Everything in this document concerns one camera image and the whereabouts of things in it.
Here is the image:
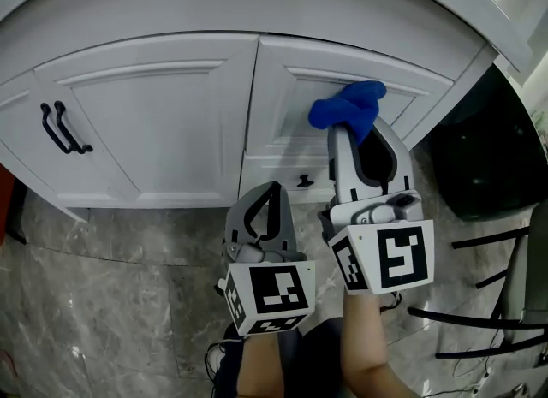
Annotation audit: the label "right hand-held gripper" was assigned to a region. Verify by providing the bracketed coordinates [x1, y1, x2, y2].
[318, 119, 438, 297]

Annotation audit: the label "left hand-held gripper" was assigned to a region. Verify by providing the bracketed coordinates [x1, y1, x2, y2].
[217, 181, 318, 338]

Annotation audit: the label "small white drawer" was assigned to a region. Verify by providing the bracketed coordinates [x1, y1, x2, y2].
[237, 154, 339, 205]

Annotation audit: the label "blue cloth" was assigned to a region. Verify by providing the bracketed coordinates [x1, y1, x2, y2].
[308, 80, 389, 147]

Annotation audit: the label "white cabinet door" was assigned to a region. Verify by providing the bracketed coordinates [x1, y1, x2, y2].
[244, 35, 456, 162]
[33, 35, 260, 209]
[0, 69, 108, 223]

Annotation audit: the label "person's left forearm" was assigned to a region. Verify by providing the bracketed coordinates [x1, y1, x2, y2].
[237, 330, 286, 398]

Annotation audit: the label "person's right forearm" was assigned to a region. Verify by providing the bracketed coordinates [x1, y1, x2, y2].
[340, 291, 414, 398]

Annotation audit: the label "white round table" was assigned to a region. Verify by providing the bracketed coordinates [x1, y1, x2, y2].
[430, 66, 548, 223]

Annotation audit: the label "person's legs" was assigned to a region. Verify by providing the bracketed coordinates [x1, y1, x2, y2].
[277, 317, 348, 398]

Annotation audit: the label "grey chair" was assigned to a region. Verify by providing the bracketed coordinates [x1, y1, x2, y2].
[408, 203, 548, 361]

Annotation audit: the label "white vanity cabinet with sink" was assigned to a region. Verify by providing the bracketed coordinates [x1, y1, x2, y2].
[0, 0, 536, 223]

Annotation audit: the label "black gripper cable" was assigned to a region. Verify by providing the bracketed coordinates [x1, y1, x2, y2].
[376, 291, 404, 314]

